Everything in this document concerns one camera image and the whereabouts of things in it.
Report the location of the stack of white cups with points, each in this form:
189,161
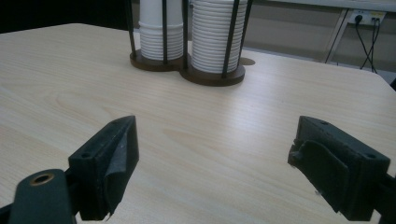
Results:
152,43
208,37

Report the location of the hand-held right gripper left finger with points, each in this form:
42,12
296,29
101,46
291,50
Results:
99,161

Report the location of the white power strip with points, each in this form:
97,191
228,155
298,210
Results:
366,17

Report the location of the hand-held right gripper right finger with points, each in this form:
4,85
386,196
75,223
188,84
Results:
342,168

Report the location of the dark wooden cup holder rack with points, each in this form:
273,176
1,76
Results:
211,79

